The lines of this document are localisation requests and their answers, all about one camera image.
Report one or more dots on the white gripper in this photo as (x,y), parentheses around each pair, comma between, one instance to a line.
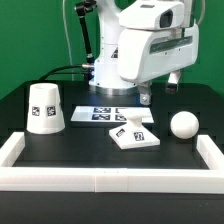
(145,55)

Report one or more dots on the white lamp bulb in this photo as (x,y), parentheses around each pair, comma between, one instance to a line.
(184,125)

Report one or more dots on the white lamp base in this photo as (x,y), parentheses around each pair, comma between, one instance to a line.
(133,134)

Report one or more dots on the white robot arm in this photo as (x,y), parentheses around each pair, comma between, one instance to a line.
(106,79)

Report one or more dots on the white lamp shade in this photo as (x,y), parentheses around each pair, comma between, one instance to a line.
(45,114)

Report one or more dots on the white marker tag plate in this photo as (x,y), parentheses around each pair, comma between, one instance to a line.
(110,114)

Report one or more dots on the white U-shaped fence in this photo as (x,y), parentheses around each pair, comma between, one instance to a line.
(209,181)

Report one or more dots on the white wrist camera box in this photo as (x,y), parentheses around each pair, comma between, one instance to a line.
(152,15)

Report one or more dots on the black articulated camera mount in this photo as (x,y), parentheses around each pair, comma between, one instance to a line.
(82,8)

